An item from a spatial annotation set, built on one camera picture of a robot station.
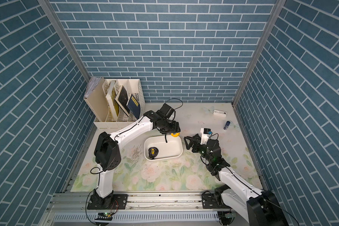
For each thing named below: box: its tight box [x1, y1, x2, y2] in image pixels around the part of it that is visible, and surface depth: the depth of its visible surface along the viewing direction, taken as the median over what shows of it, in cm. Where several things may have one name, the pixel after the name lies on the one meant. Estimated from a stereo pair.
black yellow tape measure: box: [148, 146, 159, 160], surface depth 91 cm
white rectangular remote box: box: [213, 109, 227, 118], surface depth 114 cm
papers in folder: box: [83, 76, 102, 99], surface depth 91 cm
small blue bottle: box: [223, 120, 231, 130], surface depth 101 cm
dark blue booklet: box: [126, 93, 141, 120], surface depth 106 cm
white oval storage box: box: [144, 135, 184, 162], surface depth 93 cm
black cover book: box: [114, 85, 131, 117], surface depth 101 cm
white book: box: [105, 80, 118, 122], surface depth 95 cm
